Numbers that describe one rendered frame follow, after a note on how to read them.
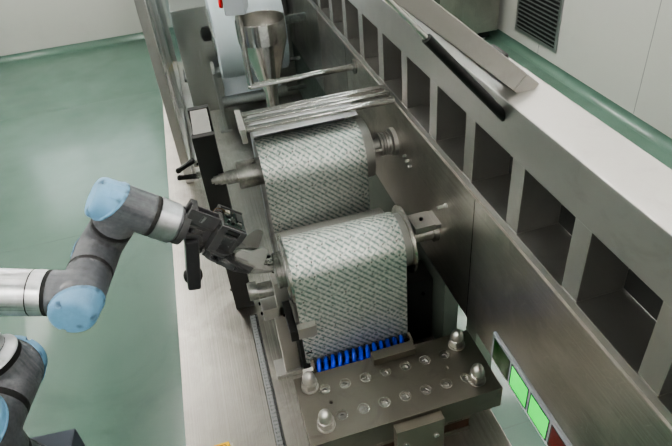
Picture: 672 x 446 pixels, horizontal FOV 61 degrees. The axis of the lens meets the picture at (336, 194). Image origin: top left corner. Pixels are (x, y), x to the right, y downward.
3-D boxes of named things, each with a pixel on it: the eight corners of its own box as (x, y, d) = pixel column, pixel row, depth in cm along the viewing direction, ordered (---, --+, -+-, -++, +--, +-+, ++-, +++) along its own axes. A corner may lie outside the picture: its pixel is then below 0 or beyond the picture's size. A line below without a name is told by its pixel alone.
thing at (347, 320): (306, 362, 125) (295, 303, 114) (406, 333, 129) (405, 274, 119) (306, 363, 125) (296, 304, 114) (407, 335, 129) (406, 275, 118)
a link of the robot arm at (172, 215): (145, 244, 100) (144, 217, 107) (169, 252, 102) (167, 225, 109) (164, 212, 98) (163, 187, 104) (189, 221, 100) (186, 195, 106)
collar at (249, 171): (238, 179, 135) (233, 156, 131) (263, 174, 136) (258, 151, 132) (242, 194, 130) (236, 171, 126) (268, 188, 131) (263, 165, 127)
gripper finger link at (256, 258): (287, 261, 110) (244, 242, 106) (271, 283, 112) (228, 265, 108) (285, 252, 112) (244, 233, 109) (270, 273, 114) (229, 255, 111)
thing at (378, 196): (273, 44, 317) (267, 1, 303) (280, 43, 317) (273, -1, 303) (442, 352, 139) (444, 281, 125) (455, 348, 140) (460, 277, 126)
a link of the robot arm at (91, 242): (55, 283, 98) (80, 241, 94) (74, 241, 107) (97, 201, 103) (99, 299, 101) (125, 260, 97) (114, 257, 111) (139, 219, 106)
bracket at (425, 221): (406, 221, 122) (406, 213, 121) (431, 214, 123) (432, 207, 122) (415, 235, 118) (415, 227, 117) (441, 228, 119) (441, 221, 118)
